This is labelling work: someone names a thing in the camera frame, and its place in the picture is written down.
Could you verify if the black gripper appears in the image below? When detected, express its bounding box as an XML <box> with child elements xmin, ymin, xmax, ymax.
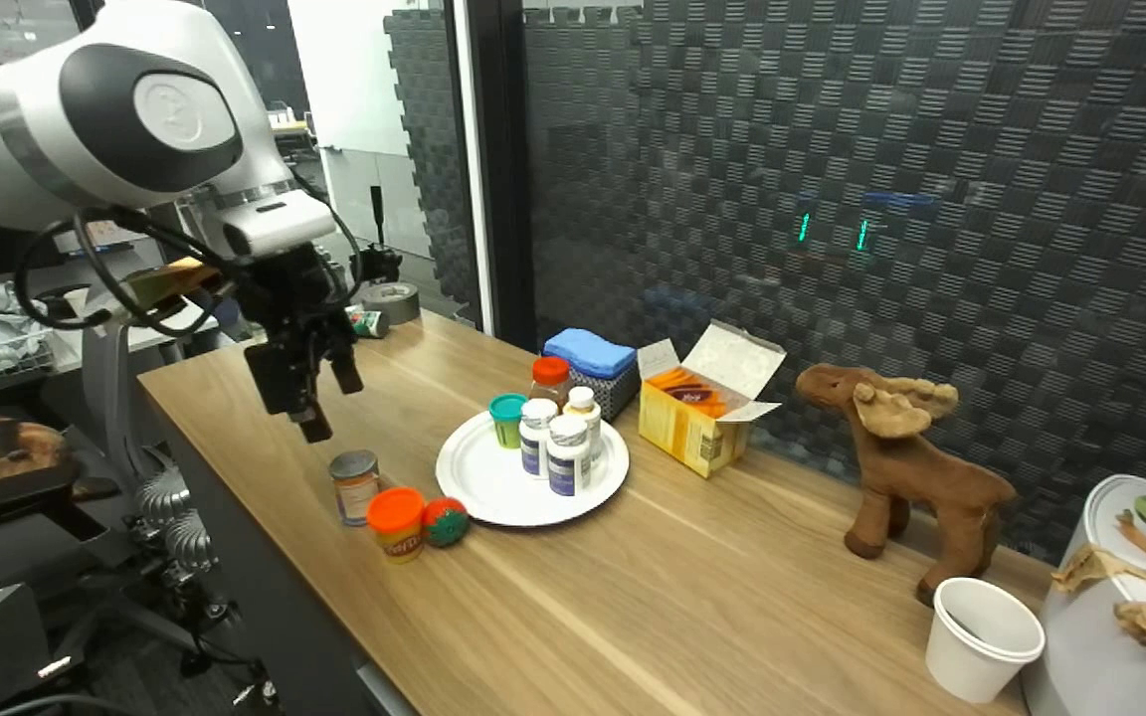
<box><xmin>240</xmin><ymin>246</ymin><xmax>369</xmax><ymax>444</ymax></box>

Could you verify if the green bottle teal lid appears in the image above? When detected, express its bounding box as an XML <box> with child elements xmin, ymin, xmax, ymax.
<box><xmin>484</xmin><ymin>391</ymin><xmax>535</xmax><ymax>449</ymax></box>

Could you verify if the small green cap bottle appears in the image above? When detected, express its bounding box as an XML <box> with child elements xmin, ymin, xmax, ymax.
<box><xmin>515</xmin><ymin>392</ymin><xmax>560</xmax><ymax>477</ymax></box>

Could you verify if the red cap spice bottle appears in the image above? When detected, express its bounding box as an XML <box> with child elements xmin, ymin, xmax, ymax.
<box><xmin>529</xmin><ymin>353</ymin><xmax>574</xmax><ymax>409</ymax></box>

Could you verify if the white bottle dark label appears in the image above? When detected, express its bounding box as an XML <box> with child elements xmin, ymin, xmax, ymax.
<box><xmin>543</xmin><ymin>413</ymin><xmax>593</xmax><ymax>501</ymax></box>

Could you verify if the small white cap bottle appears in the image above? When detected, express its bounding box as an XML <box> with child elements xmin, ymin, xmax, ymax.
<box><xmin>560</xmin><ymin>383</ymin><xmax>606</xmax><ymax>458</ymax></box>

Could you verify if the grey tape roll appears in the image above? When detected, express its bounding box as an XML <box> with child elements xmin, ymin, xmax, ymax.
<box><xmin>348</xmin><ymin>276</ymin><xmax>427</xmax><ymax>337</ymax></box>

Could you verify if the yellow label jar silver lid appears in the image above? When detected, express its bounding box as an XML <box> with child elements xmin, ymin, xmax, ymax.
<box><xmin>328</xmin><ymin>449</ymin><xmax>385</xmax><ymax>527</ymax></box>

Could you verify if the orange lid container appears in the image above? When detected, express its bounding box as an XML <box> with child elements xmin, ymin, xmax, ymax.
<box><xmin>361</xmin><ymin>479</ymin><xmax>432</xmax><ymax>560</ymax></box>

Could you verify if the grey metal support stand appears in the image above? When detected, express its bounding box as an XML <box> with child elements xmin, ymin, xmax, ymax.
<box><xmin>76</xmin><ymin>308</ymin><xmax>228</xmax><ymax>587</ymax></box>

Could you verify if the white paper plate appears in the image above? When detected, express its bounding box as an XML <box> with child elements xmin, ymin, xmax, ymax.
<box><xmin>432</xmin><ymin>404</ymin><xmax>634</xmax><ymax>534</ymax></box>

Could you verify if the blue sponge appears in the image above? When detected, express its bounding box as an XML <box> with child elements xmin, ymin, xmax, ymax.
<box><xmin>543</xmin><ymin>324</ymin><xmax>642</xmax><ymax>387</ymax></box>

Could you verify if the grey foam block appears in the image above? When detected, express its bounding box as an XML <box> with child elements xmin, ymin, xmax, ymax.
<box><xmin>539</xmin><ymin>351</ymin><xmax>643</xmax><ymax>425</ymax></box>

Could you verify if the open yellow cardboard box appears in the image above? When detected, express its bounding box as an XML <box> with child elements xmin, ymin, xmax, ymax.
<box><xmin>634</xmin><ymin>318</ymin><xmax>792</xmax><ymax>479</ymax></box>

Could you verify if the brown plush moose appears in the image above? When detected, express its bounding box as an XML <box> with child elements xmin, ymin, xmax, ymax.
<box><xmin>792</xmin><ymin>361</ymin><xmax>1021</xmax><ymax>607</ymax></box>

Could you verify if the white paper cup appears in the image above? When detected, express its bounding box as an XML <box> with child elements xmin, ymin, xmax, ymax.
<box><xmin>923</xmin><ymin>572</ymin><xmax>1052</xmax><ymax>709</ymax></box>

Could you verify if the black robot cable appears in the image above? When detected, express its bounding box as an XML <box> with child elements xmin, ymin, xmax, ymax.
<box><xmin>8</xmin><ymin>196</ymin><xmax>257</xmax><ymax>335</ymax></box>

